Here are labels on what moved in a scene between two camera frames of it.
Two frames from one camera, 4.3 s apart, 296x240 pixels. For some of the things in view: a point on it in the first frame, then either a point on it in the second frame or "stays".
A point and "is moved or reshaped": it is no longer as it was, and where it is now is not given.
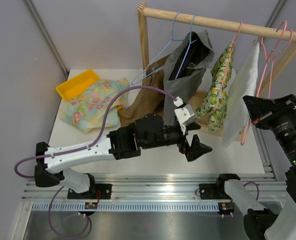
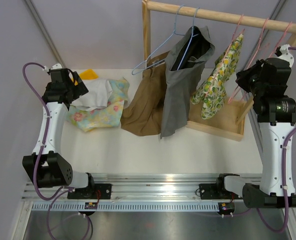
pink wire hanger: (225, 76) -> (239, 30)
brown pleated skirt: (144, 102) stays
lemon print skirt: (214, 103) is moved or reshaped
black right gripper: (281, 106) -> (243, 77)
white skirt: (244, 82) -> (97, 96)
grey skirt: (184, 70) stays
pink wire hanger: (252, 107) -> (272, 54)
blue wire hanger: (190, 44) -> (193, 35)
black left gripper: (197, 148) -> (79, 89)
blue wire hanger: (134, 81) -> (144, 63)
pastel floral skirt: (86, 109) stays
